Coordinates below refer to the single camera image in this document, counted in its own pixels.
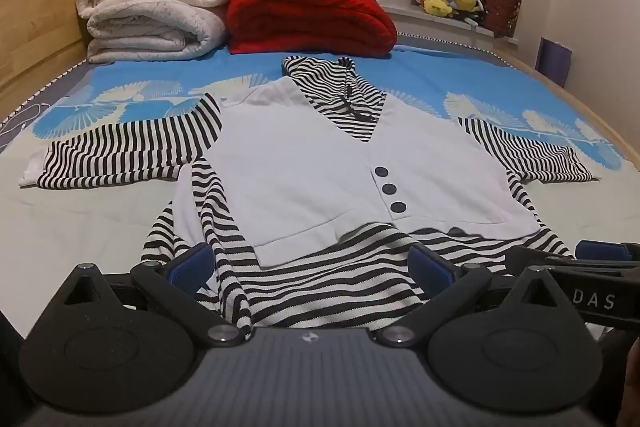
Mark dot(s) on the dark red cushion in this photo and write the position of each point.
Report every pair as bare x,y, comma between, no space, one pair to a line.
502,7

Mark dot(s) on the red folded blanket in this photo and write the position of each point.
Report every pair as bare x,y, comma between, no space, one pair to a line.
310,17

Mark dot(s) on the purple box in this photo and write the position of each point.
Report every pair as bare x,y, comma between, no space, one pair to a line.
554,63

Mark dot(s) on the wooden bed frame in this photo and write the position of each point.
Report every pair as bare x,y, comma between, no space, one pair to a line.
575,107

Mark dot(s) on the blue and cream bed sheet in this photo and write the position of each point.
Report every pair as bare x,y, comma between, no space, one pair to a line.
100,217

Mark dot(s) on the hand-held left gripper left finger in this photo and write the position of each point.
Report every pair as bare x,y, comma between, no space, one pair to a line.
192,266

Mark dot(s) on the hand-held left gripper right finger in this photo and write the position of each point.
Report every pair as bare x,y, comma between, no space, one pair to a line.
429,268

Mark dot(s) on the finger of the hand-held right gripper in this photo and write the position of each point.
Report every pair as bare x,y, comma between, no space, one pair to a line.
540,259
602,250

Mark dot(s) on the wooden headboard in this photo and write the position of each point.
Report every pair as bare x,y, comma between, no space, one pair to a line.
45,32

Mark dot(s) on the striped shirt with white vest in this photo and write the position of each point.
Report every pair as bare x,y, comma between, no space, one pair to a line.
310,167

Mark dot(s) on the white windowsill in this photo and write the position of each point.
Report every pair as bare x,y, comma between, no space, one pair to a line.
430,23

